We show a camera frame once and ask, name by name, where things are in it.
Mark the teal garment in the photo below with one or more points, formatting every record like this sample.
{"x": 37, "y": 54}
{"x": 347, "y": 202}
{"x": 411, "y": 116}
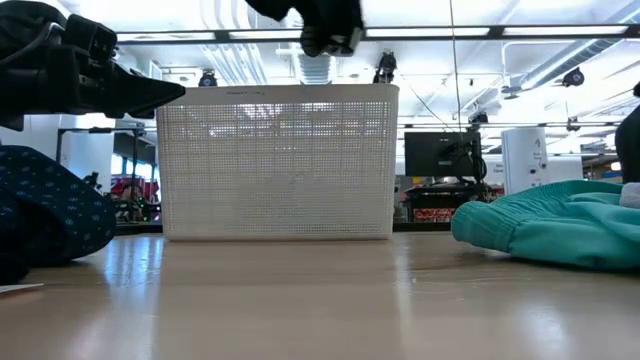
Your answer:
{"x": 560, "y": 230}

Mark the blue knit sock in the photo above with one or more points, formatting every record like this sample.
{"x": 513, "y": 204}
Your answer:
{"x": 631, "y": 196}

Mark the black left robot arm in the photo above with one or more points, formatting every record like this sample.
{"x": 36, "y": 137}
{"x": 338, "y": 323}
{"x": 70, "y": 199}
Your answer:
{"x": 25, "y": 22}

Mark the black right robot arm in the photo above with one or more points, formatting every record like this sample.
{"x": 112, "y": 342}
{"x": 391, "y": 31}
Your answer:
{"x": 630, "y": 145}

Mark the black metal stand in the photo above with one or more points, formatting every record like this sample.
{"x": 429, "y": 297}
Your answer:
{"x": 134, "y": 150}

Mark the navy dotted garment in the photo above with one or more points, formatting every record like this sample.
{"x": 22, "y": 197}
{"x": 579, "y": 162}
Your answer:
{"x": 50, "y": 210}

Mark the white perforated plastic basket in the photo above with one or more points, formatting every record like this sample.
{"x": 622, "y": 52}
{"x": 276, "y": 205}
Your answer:
{"x": 280, "y": 170}

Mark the black desk monitor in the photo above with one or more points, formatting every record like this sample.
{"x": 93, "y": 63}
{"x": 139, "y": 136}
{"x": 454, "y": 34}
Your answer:
{"x": 435, "y": 155}

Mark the black overhead beam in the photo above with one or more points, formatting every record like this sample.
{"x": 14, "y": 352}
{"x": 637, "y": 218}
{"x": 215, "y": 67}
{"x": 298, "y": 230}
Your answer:
{"x": 500, "y": 31}

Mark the white paper card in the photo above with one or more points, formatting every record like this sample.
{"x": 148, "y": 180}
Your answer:
{"x": 17, "y": 288}

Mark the white pillar appliance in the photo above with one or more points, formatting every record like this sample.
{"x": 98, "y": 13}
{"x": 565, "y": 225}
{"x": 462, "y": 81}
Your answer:
{"x": 524, "y": 160}

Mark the white corrugated duct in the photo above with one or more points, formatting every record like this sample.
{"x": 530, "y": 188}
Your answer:
{"x": 316, "y": 69}

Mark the black ceiling camera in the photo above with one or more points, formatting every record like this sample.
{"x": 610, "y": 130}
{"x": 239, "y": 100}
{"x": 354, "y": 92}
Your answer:
{"x": 385, "y": 67}
{"x": 573, "y": 77}
{"x": 207, "y": 80}

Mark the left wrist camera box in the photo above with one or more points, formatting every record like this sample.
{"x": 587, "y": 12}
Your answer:
{"x": 92, "y": 37}

